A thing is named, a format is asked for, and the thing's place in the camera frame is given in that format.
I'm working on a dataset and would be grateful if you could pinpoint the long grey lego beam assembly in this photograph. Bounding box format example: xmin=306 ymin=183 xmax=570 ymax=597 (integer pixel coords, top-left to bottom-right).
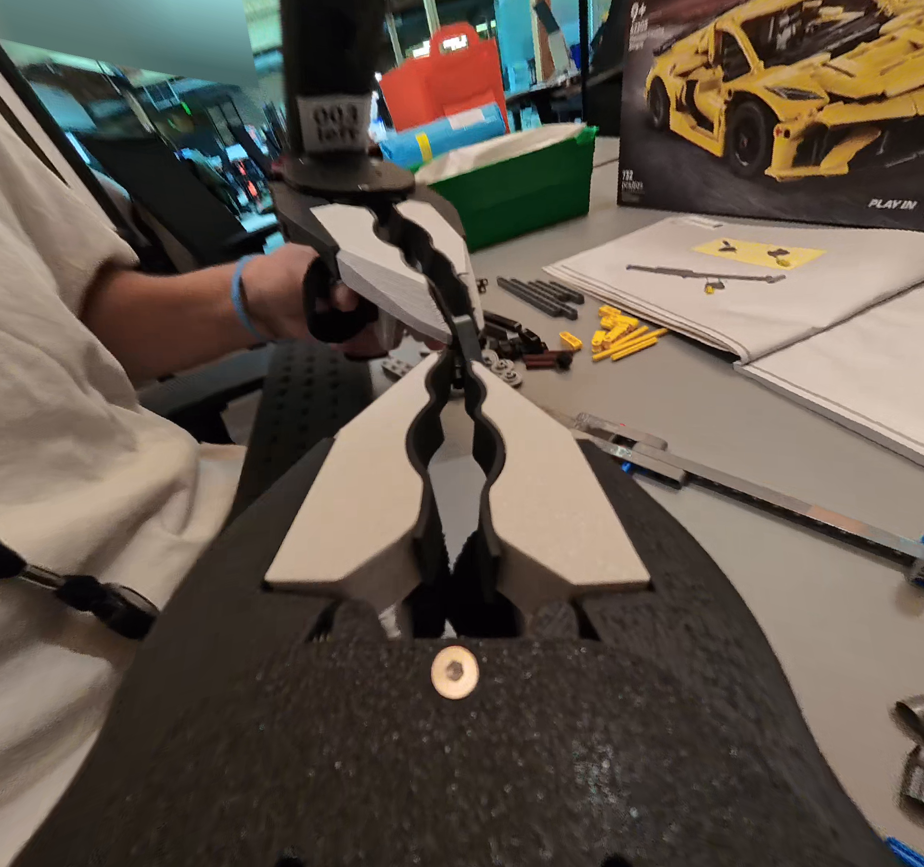
xmin=572 ymin=411 xmax=924 ymax=588

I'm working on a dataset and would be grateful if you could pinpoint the lego set box with yellow car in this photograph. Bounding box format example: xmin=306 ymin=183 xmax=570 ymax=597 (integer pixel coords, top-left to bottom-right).
xmin=617 ymin=0 xmax=924 ymax=234

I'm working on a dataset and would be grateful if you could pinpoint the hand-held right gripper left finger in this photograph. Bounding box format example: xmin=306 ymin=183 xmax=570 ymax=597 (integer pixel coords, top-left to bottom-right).
xmin=263 ymin=352 xmax=454 ymax=638

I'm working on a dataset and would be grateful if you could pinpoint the short dark grey lego beam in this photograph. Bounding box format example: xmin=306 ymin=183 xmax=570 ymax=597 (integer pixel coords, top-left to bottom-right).
xmin=449 ymin=313 xmax=485 ymax=366

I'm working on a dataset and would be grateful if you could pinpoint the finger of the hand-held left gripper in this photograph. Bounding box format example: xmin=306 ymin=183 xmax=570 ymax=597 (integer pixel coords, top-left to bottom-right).
xmin=310 ymin=203 xmax=454 ymax=340
xmin=393 ymin=199 xmax=483 ymax=323

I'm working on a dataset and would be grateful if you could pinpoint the blue wristband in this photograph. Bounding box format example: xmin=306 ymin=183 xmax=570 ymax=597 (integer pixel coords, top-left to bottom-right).
xmin=230 ymin=254 xmax=270 ymax=343

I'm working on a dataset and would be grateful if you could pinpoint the black office chair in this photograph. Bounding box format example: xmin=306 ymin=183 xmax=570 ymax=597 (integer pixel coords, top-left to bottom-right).
xmin=0 ymin=44 xmax=284 ymax=278

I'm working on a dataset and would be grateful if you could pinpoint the open instruction booklet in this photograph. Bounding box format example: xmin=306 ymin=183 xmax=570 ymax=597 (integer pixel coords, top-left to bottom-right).
xmin=541 ymin=215 xmax=924 ymax=469

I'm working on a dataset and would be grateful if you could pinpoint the stack of long black lego beams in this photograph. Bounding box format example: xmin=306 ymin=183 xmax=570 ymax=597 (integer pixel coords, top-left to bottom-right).
xmin=495 ymin=275 xmax=587 ymax=322

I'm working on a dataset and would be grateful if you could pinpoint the person's left forearm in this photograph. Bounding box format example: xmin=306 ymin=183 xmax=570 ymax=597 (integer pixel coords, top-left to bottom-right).
xmin=78 ymin=254 xmax=250 ymax=386

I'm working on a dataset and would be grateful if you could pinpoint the light blue package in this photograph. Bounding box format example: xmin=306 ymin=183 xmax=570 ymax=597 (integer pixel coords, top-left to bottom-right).
xmin=377 ymin=103 xmax=508 ymax=169

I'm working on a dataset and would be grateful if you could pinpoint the cluster of yellow lego pieces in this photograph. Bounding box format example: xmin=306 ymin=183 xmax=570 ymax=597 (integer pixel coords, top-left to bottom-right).
xmin=558 ymin=305 xmax=670 ymax=364

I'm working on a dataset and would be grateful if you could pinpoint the pile of small colourful lego pieces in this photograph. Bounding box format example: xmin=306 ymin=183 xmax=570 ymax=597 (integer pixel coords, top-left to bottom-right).
xmin=884 ymin=694 xmax=924 ymax=867

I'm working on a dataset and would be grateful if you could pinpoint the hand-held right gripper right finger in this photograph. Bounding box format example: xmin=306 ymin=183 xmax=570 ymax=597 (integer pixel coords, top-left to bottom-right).
xmin=449 ymin=363 xmax=652 ymax=638

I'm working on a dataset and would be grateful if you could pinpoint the person's left hand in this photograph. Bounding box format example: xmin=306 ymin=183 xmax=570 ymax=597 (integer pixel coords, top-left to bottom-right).
xmin=244 ymin=241 xmax=387 ymax=361

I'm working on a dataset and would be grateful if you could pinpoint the orange plastic case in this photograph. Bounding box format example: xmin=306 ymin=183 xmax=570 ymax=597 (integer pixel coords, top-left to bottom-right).
xmin=377 ymin=21 xmax=511 ymax=138

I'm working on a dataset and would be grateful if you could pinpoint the cluster of small black lego pieces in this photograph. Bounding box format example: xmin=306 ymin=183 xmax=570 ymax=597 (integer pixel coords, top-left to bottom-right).
xmin=482 ymin=310 xmax=551 ymax=360

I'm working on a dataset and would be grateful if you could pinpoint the white paper sheet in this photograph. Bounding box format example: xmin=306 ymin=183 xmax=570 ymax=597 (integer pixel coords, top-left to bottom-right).
xmin=413 ymin=124 xmax=587 ymax=187

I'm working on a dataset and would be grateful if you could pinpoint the green plastic bin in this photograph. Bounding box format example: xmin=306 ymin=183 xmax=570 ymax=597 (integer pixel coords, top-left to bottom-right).
xmin=413 ymin=124 xmax=600 ymax=253

